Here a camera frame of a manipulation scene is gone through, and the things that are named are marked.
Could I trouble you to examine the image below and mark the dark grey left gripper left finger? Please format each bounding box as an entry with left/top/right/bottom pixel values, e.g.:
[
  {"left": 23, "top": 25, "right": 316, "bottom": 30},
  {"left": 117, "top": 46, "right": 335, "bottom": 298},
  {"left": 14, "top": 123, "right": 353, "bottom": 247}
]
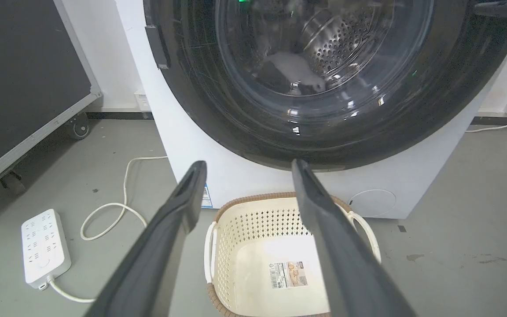
[{"left": 84, "top": 161, "right": 207, "bottom": 317}]

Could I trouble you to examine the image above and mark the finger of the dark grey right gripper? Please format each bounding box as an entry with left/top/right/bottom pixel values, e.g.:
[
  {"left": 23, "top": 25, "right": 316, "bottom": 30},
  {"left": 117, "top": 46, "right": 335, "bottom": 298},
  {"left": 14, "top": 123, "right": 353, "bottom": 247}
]
[{"left": 291, "top": 159, "right": 417, "bottom": 317}]

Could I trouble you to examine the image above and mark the black round washing machine door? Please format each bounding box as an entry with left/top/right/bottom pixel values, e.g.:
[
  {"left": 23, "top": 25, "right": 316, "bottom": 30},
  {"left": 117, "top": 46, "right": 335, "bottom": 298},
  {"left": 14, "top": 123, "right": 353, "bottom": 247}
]
[{"left": 143, "top": 0, "right": 507, "bottom": 171}]

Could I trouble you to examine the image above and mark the white washing machine body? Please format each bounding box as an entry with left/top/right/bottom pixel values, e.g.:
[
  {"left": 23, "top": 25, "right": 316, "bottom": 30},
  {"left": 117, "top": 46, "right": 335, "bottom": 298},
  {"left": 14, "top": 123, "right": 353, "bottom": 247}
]
[{"left": 115, "top": 0, "right": 507, "bottom": 220}]

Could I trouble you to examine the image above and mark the perforated steel washing drum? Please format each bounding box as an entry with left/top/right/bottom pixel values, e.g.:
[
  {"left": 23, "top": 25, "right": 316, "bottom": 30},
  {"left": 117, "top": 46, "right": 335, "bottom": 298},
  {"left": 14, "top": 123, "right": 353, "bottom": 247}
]
[{"left": 300, "top": 0, "right": 396, "bottom": 76}]

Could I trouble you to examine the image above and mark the black door hinge block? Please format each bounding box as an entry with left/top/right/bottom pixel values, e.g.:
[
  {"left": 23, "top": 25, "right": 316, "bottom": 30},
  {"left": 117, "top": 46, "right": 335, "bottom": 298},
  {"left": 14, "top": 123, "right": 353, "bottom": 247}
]
[{"left": 144, "top": 25, "right": 171, "bottom": 70}]

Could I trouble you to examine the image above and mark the printed label sticker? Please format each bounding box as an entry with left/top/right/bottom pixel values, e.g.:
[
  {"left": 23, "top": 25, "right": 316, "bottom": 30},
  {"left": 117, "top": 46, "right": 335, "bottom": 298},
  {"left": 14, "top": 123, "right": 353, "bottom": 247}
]
[{"left": 269, "top": 261, "right": 309, "bottom": 290}]

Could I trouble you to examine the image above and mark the blue white energy sticker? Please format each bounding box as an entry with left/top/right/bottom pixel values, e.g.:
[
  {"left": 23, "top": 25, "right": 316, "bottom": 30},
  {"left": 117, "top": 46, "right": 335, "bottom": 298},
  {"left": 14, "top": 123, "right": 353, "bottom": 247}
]
[{"left": 201, "top": 183, "right": 214, "bottom": 209}]

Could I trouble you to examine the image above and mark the round white filter cover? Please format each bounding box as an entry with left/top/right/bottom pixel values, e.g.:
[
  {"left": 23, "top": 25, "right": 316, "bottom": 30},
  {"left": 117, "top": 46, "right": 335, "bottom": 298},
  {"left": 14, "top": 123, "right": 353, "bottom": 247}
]
[{"left": 349, "top": 189, "right": 397, "bottom": 218}]

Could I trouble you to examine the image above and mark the cream perforated laundry basket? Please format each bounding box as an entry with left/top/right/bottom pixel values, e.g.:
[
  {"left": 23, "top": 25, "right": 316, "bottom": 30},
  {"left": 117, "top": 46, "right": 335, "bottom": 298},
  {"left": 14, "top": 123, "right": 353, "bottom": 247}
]
[{"left": 204, "top": 192, "right": 382, "bottom": 317}]

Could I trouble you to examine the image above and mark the white power strip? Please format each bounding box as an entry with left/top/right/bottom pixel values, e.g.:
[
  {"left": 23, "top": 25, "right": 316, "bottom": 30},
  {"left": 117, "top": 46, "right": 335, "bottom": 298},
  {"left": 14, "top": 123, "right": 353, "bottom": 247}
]
[{"left": 21, "top": 209, "right": 72, "bottom": 291}]

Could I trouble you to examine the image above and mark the black caster wheel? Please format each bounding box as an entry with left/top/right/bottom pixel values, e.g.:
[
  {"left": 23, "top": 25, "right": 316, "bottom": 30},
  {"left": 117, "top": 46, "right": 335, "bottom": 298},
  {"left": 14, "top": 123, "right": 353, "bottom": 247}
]
[
  {"left": 0, "top": 169, "right": 26, "bottom": 197},
  {"left": 66, "top": 113, "right": 91, "bottom": 140}
]

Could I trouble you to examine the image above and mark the white grey garment in drum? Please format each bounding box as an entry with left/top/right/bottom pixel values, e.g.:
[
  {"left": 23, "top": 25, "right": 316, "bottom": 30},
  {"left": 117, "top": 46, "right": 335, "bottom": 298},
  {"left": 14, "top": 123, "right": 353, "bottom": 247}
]
[{"left": 258, "top": 52, "right": 327, "bottom": 96}]

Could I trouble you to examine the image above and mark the black flight case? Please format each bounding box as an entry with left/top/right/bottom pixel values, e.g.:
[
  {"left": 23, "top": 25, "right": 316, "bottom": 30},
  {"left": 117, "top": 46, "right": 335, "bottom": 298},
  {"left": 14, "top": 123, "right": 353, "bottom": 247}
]
[{"left": 0, "top": 0, "right": 103, "bottom": 199}]

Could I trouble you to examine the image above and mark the white power strip cable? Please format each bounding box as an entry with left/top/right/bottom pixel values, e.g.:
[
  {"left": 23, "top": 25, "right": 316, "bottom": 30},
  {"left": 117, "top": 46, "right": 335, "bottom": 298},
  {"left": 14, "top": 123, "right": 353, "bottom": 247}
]
[{"left": 47, "top": 155, "right": 169, "bottom": 304}]

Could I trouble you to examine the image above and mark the thin white plug cable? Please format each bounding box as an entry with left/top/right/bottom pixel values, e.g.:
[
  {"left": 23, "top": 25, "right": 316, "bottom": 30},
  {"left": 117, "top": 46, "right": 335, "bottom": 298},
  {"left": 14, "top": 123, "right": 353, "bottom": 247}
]
[{"left": 465, "top": 116, "right": 507, "bottom": 133}]

